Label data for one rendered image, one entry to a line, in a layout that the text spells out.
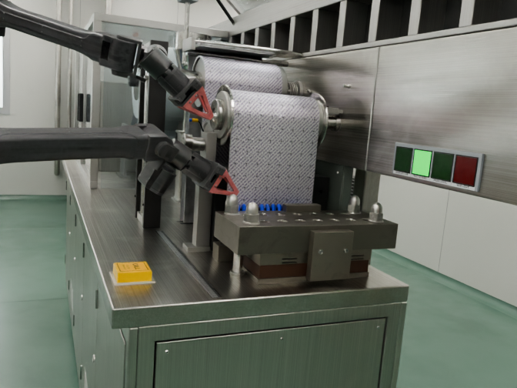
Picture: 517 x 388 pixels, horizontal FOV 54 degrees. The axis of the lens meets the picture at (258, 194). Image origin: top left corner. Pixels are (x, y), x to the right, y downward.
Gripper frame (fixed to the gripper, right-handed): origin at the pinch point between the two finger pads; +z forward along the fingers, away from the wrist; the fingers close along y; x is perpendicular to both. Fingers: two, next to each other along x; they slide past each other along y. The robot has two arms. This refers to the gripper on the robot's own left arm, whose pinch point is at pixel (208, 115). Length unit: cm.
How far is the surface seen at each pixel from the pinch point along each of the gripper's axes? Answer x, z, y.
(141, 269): -35.8, 7.3, 16.0
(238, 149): -1.6, 9.9, 4.2
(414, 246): 90, 274, -233
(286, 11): 51, 6, -41
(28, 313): -124, 46, -191
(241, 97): 8.5, 2.5, 2.3
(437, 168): 18, 32, 39
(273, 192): -3.0, 24.4, 4.1
